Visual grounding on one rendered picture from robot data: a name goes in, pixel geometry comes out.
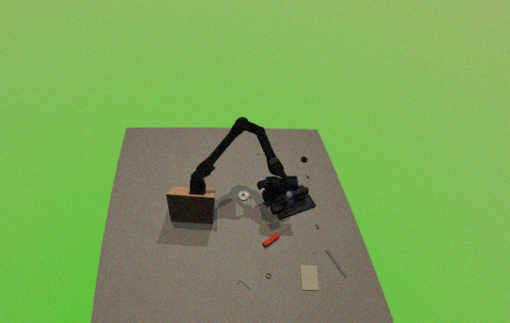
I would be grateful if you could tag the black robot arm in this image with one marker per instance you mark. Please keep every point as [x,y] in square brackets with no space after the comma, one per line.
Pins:
[276,184]

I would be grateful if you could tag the red-handled screwdriver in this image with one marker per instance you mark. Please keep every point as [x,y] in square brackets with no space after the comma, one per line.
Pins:
[269,241]

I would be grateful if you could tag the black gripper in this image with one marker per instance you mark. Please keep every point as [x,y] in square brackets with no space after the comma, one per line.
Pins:
[271,197]

